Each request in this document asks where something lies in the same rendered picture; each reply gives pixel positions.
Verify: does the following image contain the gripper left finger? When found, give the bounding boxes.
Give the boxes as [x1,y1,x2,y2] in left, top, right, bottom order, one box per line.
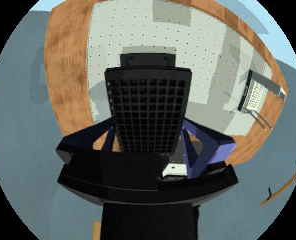
[60,117,115,151]

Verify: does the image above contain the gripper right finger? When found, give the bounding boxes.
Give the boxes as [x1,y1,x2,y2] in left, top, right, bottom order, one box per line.
[180,117,236,179]

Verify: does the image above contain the white well plate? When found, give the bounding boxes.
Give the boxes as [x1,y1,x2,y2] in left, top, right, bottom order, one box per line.
[244,80,264,110]

